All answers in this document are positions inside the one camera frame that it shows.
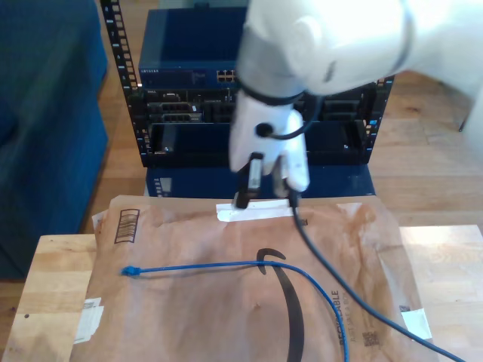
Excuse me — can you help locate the blue network cable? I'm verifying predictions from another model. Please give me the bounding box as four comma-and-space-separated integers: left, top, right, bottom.
120, 262, 467, 362

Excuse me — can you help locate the blue equipment case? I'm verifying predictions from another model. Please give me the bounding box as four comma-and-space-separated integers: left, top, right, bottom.
145, 164, 378, 199

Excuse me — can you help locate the black rack server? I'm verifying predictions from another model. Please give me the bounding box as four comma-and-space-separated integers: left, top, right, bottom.
141, 87, 378, 124

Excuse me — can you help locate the brown paper mailer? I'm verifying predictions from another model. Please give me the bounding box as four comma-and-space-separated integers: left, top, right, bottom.
69, 194, 441, 362

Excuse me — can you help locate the blue sofa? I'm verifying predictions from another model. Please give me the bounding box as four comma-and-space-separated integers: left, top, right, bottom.
0, 0, 110, 280

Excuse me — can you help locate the torn white shipping label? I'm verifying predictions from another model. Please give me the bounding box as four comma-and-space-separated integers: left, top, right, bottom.
73, 296, 105, 345

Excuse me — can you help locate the black cable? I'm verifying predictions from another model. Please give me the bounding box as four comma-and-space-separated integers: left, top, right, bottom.
254, 96, 325, 140
288, 186, 469, 362

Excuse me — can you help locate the blue network switch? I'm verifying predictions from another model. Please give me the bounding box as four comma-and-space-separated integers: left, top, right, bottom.
137, 7, 378, 90

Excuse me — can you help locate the black rack frame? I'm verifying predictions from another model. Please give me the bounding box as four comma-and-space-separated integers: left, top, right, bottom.
98, 0, 395, 169

